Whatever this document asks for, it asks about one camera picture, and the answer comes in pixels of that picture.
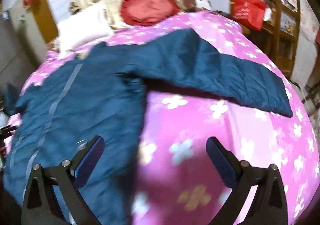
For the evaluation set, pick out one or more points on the dark blue padded jacket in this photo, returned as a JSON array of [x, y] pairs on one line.
[[75, 95]]

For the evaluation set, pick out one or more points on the wooden shelf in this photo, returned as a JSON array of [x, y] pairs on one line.
[[287, 30]]

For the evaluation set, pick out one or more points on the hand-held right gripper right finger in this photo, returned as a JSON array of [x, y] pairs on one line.
[[221, 157]]

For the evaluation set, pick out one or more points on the red shopping bag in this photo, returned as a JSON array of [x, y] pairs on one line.
[[248, 10]]

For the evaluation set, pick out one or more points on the grey wardrobe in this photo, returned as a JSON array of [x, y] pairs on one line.
[[15, 45]]

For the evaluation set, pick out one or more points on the pale pink pillow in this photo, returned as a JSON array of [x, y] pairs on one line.
[[82, 25]]

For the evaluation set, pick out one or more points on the red heart-shaped pillow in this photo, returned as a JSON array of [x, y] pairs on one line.
[[150, 7]]

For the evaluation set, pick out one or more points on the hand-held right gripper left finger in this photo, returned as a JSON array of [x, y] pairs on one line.
[[88, 158]]

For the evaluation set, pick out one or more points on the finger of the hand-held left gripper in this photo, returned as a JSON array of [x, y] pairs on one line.
[[8, 130]]

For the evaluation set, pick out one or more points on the pink floral bed blanket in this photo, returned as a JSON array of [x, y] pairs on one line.
[[200, 127]]

